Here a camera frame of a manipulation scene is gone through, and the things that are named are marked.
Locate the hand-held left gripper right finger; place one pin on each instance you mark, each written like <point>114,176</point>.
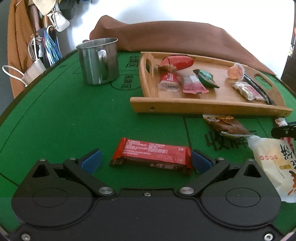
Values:
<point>200,162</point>

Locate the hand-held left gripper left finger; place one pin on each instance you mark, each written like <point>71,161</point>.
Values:
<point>91,161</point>

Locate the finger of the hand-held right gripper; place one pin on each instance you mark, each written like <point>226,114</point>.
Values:
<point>284,131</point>

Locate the white bread packet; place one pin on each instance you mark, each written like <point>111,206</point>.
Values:
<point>270,157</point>

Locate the dark striped snack packet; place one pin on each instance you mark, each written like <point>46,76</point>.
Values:
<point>266,95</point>

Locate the brown snack bar packet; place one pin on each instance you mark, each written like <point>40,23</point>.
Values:
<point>231,126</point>

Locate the red chocolate bar packet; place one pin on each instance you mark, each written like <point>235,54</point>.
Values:
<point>150,150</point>

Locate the wooden tray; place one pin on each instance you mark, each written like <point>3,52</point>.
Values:
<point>222,98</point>

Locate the pink snack packet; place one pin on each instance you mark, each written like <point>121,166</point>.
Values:
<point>194,85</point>

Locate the pink jelly cup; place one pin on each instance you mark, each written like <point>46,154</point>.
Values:
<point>235,70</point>

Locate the red clear snack packet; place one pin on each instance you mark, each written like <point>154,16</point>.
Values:
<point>168,78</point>

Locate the large red snack packet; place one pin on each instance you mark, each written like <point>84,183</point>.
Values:
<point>180,62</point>

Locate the red white snack packet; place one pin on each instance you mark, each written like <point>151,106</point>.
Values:
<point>247,90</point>

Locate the dark brown door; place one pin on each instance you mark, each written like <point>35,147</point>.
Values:
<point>289,67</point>

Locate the small door sticker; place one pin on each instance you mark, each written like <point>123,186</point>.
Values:
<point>290,50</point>

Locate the green snack packet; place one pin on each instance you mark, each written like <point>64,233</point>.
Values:
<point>205,77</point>

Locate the steel mug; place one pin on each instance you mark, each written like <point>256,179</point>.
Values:
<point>90,64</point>

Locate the white paper bag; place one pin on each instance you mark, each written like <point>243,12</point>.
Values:
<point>33,70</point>

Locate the brown cloth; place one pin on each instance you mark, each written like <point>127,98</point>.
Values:
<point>185,37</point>

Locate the brown coat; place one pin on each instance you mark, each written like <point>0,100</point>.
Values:
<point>19,41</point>

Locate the black bag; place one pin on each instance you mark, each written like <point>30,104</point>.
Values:
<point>67,9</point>

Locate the cream hat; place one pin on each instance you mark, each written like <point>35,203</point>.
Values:
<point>45,5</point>

